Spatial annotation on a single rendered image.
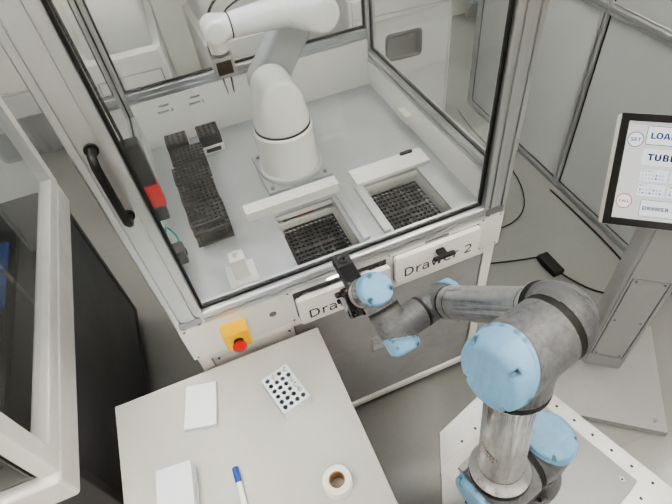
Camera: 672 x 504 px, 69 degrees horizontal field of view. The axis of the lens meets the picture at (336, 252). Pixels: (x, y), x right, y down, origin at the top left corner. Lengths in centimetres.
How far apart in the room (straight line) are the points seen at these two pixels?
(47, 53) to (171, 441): 98
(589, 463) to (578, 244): 168
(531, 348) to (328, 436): 76
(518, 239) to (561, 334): 210
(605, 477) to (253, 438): 86
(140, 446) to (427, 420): 118
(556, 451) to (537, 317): 43
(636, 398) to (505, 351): 172
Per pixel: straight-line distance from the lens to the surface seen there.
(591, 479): 140
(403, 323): 108
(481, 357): 75
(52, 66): 94
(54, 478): 140
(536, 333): 75
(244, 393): 146
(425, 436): 218
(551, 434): 115
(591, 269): 280
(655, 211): 164
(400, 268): 148
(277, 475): 135
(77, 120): 98
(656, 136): 164
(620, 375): 244
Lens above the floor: 202
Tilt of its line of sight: 48 degrees down
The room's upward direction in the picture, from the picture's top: 8 degrees counter-clockwise
